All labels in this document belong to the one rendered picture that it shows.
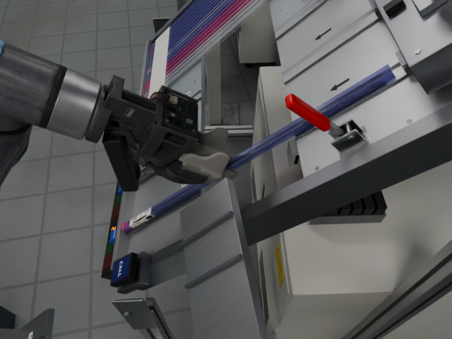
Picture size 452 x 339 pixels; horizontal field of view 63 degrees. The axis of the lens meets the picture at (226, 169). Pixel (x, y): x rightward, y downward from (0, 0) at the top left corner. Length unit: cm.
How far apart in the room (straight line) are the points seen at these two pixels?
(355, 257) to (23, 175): 148
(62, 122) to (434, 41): 38
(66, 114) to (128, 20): 223
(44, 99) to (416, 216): 77
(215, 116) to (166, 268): 126
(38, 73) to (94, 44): 206
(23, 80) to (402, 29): 38
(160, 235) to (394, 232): 51
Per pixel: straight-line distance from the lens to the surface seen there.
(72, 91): 44
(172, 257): 57
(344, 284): 80
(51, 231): 166
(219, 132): 52
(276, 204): 45
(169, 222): 62
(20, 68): 44
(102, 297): 147
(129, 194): 75
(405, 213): 92
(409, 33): 41
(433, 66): 39
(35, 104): 44
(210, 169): 50
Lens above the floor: 134
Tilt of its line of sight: 53 degrees down
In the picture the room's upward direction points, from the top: straight up
